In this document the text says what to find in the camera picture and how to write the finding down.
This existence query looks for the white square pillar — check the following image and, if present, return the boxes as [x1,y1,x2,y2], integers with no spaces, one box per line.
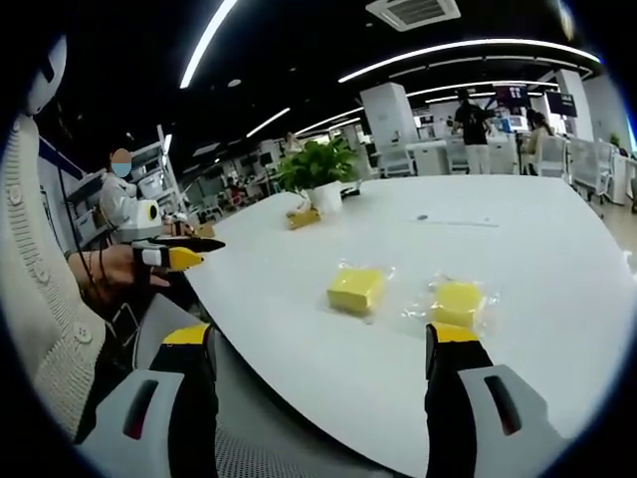
[359,81,418,178]

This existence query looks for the black cable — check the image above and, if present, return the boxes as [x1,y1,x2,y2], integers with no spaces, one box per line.
[63,238,111,306]

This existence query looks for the dark display screen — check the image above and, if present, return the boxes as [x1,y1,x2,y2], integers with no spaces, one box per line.
[492,83,530,109]
[543,89,579,119]

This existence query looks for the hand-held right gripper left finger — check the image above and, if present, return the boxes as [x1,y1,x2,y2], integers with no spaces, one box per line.
[75,322,220,478]

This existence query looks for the yellow silicone block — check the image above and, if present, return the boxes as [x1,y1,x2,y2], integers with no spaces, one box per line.
[326,268,386,317]
[430,280,486,331]

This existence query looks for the clear plastic wrapper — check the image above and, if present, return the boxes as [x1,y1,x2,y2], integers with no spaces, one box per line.
[400,270,502,336]
[318,257,400,326]

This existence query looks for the white office chair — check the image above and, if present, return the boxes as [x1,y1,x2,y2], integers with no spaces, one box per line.
[565,137,615,203]

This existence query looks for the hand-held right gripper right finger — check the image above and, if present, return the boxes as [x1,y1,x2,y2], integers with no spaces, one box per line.
[423,322,568,478]

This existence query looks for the long ceiling light strip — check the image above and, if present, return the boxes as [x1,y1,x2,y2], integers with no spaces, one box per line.
[178,0,240,91]
[337,38,603,85]

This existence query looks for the ceiling air conditioner vent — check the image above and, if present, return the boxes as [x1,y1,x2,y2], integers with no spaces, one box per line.
[364,0,463,33]

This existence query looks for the person's left hand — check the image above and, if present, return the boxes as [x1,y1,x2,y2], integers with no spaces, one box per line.
[68,246,171,296]

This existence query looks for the white worn device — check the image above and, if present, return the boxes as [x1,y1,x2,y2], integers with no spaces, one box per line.
[25,33,70,117]

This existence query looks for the green potted plant white pot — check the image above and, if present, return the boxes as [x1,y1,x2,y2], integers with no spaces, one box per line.
[275,137,360,214]

